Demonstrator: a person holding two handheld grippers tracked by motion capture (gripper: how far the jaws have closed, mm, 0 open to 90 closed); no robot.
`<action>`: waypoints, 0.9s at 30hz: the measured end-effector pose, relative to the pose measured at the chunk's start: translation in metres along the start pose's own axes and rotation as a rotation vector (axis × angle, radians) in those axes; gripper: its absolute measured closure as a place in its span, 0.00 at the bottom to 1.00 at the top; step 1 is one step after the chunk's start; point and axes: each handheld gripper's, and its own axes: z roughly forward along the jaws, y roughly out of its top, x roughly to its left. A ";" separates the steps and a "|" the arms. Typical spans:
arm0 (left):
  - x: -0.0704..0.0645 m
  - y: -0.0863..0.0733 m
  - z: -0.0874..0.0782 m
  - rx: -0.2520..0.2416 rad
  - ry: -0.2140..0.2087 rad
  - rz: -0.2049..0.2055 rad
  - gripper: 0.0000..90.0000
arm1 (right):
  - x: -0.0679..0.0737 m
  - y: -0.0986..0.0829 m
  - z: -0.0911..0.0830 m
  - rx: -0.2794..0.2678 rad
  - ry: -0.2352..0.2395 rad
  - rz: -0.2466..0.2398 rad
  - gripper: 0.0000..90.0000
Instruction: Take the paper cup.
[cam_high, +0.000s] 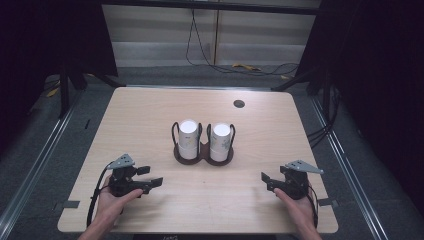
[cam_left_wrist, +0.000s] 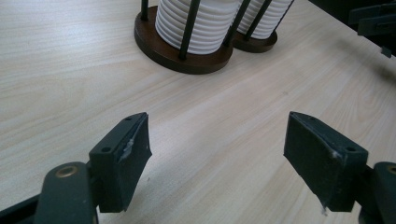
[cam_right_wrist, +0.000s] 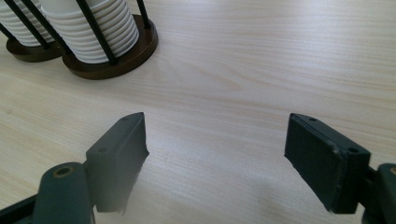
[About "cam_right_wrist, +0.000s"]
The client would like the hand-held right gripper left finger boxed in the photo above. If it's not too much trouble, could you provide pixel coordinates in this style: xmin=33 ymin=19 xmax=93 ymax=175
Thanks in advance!
xmin=85 ymin=111 xmax=149 ymax=214

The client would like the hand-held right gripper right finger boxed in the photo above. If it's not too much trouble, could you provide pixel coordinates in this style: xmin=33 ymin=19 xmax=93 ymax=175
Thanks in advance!
xmin=284 ymin=112 xmax=372 ymax=215

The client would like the black wire cup holder wooden base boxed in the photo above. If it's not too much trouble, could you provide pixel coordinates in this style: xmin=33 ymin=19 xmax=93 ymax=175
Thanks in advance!
xmin=0 ymin=0 xmax=159 ymax=81

